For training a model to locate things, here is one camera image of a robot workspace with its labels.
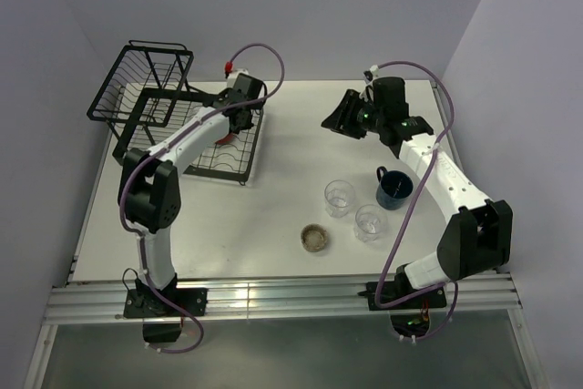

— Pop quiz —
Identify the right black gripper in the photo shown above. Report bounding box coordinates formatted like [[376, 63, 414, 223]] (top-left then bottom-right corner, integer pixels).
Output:
[[321, 89, 384, 140]]

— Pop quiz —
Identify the red mug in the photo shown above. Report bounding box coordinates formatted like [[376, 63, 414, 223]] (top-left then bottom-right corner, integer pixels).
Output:
[[215, 133, 235, 146]]

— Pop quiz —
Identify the clear plastic cup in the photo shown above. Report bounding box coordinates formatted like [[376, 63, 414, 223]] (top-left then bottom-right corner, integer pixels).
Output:
[[353, 204, 386, 242], [324, 179, 355, 218]]

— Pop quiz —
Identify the dark blue mug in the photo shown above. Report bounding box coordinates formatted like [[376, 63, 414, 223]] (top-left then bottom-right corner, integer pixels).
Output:
[[375, 166, 414, 210]]

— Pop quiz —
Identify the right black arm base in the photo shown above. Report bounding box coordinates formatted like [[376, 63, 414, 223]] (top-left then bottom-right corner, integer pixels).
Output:
[[357, 280, 448, 312]]

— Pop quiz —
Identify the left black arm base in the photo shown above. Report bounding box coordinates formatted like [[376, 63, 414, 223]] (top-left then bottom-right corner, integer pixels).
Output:
[[122, 268, 208, 346]]

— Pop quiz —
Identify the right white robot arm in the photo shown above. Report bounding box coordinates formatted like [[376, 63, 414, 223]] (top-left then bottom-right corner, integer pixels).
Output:
[[322, 77, 513, 307]]

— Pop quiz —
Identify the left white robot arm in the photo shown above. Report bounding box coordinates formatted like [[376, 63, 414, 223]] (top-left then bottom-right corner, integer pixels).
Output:
[[118, 70, 268, 315]]

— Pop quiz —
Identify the small brown round lid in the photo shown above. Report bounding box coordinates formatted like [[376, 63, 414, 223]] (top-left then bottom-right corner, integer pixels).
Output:
[[301, 224, 329, 253]]

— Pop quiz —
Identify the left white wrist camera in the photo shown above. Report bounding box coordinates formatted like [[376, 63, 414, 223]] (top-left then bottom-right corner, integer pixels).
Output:
[[224, 61, 249, 88]]

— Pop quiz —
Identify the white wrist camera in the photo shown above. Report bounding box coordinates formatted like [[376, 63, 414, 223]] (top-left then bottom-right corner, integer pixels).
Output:
[[224, 61, 249, 88], [363, 65, 380, 86]]

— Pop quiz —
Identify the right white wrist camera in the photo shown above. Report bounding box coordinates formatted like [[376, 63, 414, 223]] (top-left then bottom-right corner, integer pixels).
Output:
[[363, 65, 380, 86]]

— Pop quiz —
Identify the black wire dish rack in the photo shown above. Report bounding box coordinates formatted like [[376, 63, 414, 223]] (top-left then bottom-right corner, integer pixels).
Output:
[[87, 40, 263, 185]]

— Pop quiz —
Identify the aluminium mounting rail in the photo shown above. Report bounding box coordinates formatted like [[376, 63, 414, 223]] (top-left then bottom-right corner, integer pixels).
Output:
[[42, 271, 522, 325]]

